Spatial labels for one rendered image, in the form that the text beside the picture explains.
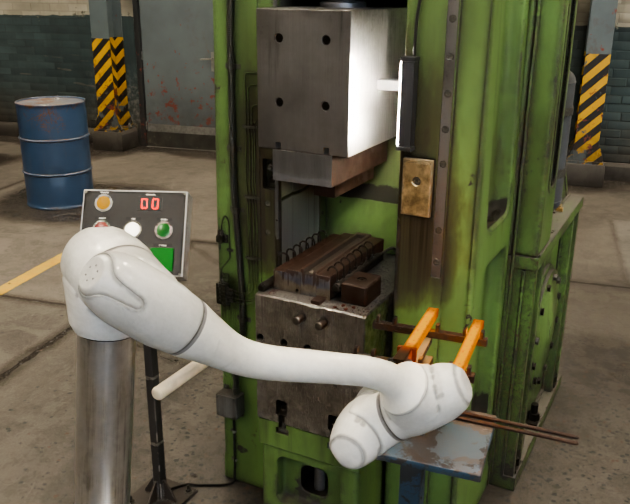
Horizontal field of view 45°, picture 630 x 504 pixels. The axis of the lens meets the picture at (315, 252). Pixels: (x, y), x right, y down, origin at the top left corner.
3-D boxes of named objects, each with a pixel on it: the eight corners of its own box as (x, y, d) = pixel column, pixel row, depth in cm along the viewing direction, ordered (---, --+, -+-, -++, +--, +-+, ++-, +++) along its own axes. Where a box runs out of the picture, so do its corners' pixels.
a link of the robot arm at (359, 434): (364, 444, 157) (416, 422, 151) (340, 487, 143) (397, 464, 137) (336, 401, 156) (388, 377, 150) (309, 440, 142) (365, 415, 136)
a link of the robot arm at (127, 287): (219, 302, 116) (186, 275, 127) (127, 244, 106) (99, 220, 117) (170, 373, 116) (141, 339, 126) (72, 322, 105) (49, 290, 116)
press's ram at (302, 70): (375, 161, 211) (380, 10, 197) (258, 147, 228) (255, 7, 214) (426, 136, 246) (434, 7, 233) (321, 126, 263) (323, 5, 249)
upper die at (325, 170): (331, 188, 220) (332, 156, 217) (272, 179, 229) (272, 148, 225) (387, 160, 255) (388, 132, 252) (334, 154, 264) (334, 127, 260)
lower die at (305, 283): (329, 300, 232) (330, 274, 229) (273, 288, 240) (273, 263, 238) (383, 259, 267) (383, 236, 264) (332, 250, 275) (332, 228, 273)
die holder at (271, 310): (360, 447, 235) (365, 316, 220) (256, 416, 252) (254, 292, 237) (422, 371, 282) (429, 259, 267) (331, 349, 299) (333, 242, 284)
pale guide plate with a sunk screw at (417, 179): (428, 218, 221) (432, 161, 216) (400, 213, 225) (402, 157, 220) (431, 216, 223) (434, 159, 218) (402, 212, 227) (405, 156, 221)
